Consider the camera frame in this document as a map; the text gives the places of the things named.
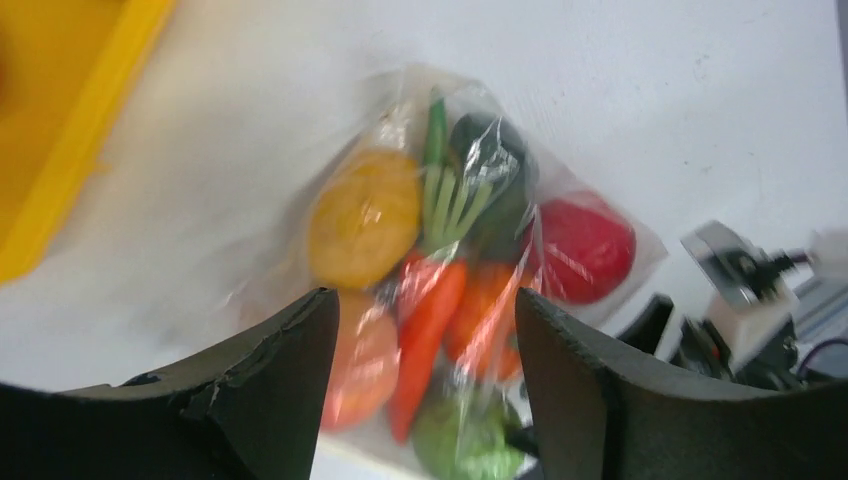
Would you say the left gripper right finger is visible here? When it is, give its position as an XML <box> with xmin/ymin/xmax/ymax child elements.
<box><xmin>515</xmin><ymin>289</ymin><xmax>847</xmax><ymax>479</ymax></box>

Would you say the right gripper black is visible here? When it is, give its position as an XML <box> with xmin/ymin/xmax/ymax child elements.
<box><xmin>617</xmin><ymin>294</ymin><xmax>847</xmax><ymax>391</ymax></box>

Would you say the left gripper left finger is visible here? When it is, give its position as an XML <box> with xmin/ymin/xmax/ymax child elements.
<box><xmin>1</xmin><ymin>288</ymin><xmax>340</xmax><ymax>479</ymax></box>

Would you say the peach from bag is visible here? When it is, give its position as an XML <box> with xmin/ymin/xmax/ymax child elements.
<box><xmin>320</xmin><ymin>290</ymin><xmax>399</xmax><ymax>432</ymax></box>

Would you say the green cabbage ball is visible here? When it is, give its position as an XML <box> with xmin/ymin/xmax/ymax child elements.
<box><xmin>410</xmin><ymin>389</ymin><xmax>526</xmax><ymax>480</ymax></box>

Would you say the orange carrot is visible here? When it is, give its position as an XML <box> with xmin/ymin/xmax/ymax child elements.
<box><xmin>388</xmin><ymin>250</ymin><xmax>468</xmax><ymax>445</ymax></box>

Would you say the green bean pod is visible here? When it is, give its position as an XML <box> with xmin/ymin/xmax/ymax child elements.
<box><xmin>421</xmin><ymin>92</ymin><xmax>447</xmax><ymax>228</ymax></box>

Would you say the clear zip top bag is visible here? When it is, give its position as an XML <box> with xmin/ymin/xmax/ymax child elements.
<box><xmin>237</xmin><ymin>65</ymin><xmax>666</xmax><ymax>479</ymax></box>

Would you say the orange pumpkin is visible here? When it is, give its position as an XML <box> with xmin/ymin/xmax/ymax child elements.
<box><xmin>443</xmin><ymin>263</ymin><xmax>541</xmax><ymax>382</ymax></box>

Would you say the red apple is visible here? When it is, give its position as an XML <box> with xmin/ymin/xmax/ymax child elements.
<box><xmin>525</xmin><ymin>190</ymin><xmax>637</xmax><ymax>306</ymax></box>

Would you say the yellow orange potato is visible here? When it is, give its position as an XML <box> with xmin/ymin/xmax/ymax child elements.
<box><xmin>306</xmin><ymin>149</ymin><xmax>421</xmax><ymax>289</ymax></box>

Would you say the dark green vegetable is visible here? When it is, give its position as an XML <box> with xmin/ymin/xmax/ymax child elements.
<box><xmin>422</xmin><ymin>112</ymin><xmax>533</xmax><ymax>263</ymax></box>

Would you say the yellow plastic tray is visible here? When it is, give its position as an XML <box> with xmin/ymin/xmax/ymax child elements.
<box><xmin>1</xmin><ymin>1</ymin><xmax>174</xmax><ymax>282</ymax></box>

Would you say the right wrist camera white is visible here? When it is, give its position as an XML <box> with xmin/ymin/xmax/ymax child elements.
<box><xmin>681</xmin><ymin>220</ymin><xmax>847</xmax><ymax>371</ymax></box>

